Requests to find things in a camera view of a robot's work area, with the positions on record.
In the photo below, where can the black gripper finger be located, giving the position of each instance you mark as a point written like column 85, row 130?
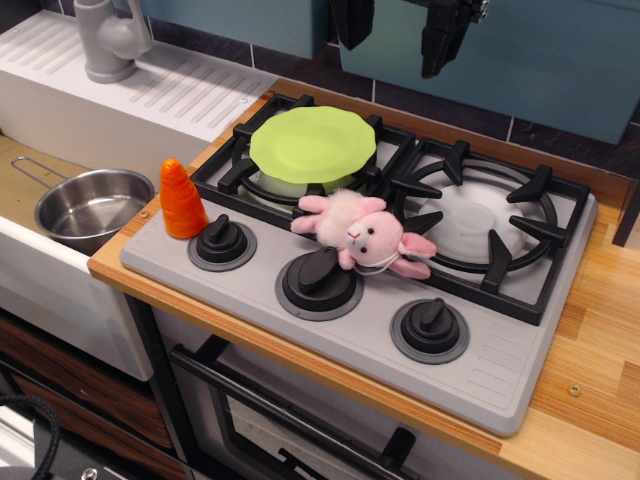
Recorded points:
column 353, row 21
column 446, row 26

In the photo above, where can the black right stove knob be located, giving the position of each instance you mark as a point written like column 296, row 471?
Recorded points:
column 430, row 332

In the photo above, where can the grey toy faucet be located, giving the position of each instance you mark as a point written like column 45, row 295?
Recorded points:
column 111, row 44

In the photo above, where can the black left burner grate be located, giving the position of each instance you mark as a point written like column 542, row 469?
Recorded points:
column 230, row 178

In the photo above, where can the teal cabinet right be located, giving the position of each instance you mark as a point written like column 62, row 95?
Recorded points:
column 569, row 65

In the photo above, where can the teal cabinet left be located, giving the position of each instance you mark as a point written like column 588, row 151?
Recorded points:
column 293, row 27

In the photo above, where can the small steel pot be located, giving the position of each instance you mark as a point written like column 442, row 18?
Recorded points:
column 85, row 211

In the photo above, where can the toy oven door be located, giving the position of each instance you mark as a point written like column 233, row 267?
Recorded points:
column 267, row 422

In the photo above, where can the teal cabinet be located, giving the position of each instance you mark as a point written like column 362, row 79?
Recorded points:
column 569, row 65
column 293, row 27

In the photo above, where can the grey toy stove top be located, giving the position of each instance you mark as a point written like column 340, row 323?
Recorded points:
column 490, row 384

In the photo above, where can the black right burner grate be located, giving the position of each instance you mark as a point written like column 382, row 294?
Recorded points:
column 502, row 231

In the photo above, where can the black burner grate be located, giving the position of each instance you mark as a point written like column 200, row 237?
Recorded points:
column 502, row 231
column 230, row 178

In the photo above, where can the black left stove knob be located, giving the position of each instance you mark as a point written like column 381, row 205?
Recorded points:
column 223, row 245

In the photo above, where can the pink stuffed rabbit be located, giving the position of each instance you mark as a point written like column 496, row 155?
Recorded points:
column 366, row 235

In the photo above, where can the black middle stove knob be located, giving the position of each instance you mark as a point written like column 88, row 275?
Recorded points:
column 314, row 287

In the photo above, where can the black oven door handle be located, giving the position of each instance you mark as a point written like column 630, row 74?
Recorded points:
column 226, row 383

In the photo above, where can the orange toy carrot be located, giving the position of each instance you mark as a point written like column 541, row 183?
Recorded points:
column 183, row 211

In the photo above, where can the white toy sink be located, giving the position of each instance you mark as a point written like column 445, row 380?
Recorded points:
column 174, row 106

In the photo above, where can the green plastic plate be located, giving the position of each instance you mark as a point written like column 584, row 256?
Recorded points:
column 317, row 144

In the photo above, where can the black stove knob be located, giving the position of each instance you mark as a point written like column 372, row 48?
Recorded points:
column 430, row 332
column 314, row 287
column 223, row 245

